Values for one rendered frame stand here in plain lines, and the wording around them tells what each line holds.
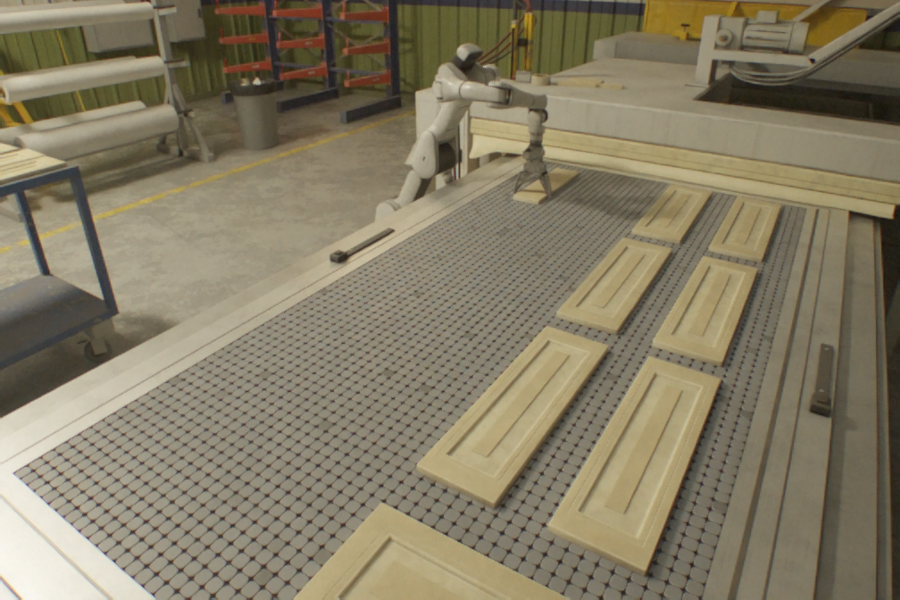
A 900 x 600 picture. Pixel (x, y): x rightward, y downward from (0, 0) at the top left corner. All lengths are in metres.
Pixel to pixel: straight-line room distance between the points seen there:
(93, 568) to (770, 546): 1.25
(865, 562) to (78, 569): 1.46
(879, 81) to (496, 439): 4.48
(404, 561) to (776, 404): 0.99
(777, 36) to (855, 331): 2.15
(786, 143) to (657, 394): 1.84
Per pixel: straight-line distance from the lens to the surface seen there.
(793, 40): 3.94
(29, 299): 3.79
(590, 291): 2.02
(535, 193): 2.82
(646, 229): 2.53
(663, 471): 1.42
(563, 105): 3.41
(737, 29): 3.97
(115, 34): 9.15
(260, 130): 6.99
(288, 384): 1.64
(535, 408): 1.50
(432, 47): 8.97
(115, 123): 6.29
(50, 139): 6.03
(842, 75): 5.38
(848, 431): 1.76
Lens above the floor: 1.84
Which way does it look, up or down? 27 degrees down
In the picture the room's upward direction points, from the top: straight up
